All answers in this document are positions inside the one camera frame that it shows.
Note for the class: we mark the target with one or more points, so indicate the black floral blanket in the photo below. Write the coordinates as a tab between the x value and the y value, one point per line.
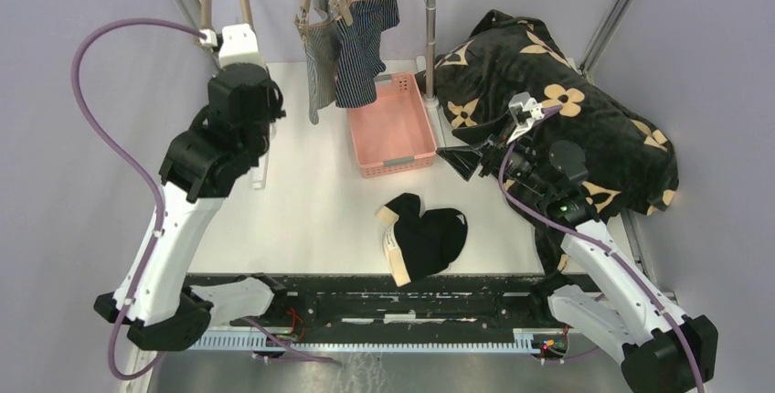
631	164

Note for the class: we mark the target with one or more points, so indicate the pink plastic basket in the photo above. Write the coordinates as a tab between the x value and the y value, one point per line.
393	134

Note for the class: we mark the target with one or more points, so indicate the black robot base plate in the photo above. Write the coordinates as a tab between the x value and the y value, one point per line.
442	309

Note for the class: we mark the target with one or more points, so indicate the navy striped underwear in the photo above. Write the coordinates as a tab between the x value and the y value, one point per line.
359	29

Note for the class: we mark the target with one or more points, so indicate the right metal rack pole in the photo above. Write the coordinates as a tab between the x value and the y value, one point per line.
430	100

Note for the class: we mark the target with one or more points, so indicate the grey striped underwear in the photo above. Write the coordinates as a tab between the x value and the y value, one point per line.
317	31

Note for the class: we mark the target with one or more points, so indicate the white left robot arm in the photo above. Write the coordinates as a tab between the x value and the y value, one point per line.
223	143

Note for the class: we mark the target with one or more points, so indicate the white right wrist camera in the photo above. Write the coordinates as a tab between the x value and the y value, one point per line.
525	112

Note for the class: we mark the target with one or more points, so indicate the white slotted cable duct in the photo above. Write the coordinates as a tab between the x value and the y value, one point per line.
247	339

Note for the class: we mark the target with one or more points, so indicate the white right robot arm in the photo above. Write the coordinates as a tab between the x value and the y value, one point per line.
658	346

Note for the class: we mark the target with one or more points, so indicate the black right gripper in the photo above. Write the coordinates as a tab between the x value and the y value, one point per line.
467	158

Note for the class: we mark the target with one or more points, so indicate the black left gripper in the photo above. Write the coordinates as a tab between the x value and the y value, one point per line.
275	109

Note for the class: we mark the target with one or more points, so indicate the right aluminium frame post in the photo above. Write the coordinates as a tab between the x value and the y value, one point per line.
602	36

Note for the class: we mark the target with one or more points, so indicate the black underwear beige waistband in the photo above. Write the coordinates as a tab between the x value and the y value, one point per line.
418	242

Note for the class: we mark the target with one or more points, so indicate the left aluminium frame rail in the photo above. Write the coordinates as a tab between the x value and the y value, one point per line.
201	204

